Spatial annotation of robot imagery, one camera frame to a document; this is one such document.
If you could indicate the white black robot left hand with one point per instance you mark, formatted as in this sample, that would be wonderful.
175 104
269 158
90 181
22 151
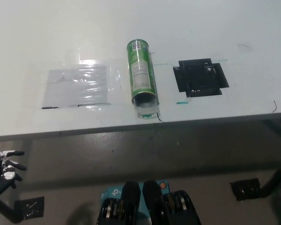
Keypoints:
8 168

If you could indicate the clear plastic chips tray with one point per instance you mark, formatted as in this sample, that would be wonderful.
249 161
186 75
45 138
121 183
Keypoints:
146 109

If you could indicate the green chips can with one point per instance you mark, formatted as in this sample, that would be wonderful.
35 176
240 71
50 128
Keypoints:
140 70

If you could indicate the black metal table leg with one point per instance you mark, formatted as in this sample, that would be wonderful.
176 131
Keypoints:
277 178
4 209

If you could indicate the clear plastic sheet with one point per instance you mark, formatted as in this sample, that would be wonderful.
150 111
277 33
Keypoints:
77 86

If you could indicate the clear plastic film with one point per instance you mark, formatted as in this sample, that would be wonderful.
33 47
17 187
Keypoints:
114 78

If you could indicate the black tape square patch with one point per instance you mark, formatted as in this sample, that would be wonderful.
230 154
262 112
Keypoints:
199 78

